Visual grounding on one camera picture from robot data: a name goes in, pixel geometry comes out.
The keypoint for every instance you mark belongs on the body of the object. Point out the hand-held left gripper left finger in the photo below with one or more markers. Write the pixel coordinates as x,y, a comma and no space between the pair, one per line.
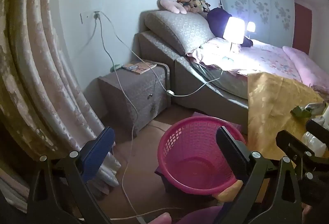
99,154

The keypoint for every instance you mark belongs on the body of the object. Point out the green snack wrapper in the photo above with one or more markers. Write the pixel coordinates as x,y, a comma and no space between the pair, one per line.
300,112

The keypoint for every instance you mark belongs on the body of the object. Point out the grey headboard cushion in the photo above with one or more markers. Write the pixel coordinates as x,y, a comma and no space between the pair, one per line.
177,31

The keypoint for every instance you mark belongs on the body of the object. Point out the wall power outlet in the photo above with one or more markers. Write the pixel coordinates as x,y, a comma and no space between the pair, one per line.
96,15

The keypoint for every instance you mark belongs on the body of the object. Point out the small green object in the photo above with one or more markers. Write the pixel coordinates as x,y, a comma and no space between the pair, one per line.
115,67

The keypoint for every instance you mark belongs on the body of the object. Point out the person's left hand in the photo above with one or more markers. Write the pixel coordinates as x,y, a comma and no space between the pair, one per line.
163,218

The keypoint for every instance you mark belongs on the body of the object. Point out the grey fabric nightstand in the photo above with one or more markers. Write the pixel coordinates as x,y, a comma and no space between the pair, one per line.
128,100

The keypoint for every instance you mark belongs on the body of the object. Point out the dark purple cloth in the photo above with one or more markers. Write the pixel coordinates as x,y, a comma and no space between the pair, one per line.
216,20

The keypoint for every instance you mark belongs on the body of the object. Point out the illustrated book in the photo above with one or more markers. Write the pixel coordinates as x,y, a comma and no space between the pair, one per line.
140,67

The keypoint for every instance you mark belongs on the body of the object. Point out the beige patterned curtain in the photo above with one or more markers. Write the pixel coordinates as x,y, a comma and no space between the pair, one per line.
38,59

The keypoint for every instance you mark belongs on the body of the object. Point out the pink plush toy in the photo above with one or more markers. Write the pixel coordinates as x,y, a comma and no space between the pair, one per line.
171,5

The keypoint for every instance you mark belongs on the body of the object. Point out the brown wooden door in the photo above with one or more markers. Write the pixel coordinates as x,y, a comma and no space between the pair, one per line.
303,28

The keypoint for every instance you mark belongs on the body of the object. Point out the pink plastic basket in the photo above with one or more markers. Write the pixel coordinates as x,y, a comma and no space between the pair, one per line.
195,167

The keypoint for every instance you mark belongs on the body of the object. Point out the brown plush toys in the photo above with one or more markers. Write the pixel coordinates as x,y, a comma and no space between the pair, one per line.
192,5

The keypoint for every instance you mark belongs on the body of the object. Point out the grey upholstered bed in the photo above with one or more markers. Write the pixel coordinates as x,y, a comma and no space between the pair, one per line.
205,100

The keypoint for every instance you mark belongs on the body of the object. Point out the person's purple pants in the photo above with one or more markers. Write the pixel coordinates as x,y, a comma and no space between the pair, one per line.
200,216

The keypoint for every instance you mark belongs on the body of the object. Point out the white table lamp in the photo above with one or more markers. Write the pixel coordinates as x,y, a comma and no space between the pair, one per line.
233,29

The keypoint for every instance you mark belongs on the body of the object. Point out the pink folded quilt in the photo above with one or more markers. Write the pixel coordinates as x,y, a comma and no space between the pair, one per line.
305,64

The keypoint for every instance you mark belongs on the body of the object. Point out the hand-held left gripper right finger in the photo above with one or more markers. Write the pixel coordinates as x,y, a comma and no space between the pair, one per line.
231,154

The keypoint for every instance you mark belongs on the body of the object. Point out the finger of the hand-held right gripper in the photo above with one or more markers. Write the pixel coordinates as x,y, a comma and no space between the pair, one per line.
289,140
317,127

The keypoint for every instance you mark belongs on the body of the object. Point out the pink floral bed sheet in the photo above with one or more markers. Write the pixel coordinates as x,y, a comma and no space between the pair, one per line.
262,61

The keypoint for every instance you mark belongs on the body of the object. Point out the clear plastic packaging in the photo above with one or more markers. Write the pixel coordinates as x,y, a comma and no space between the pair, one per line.
313,144

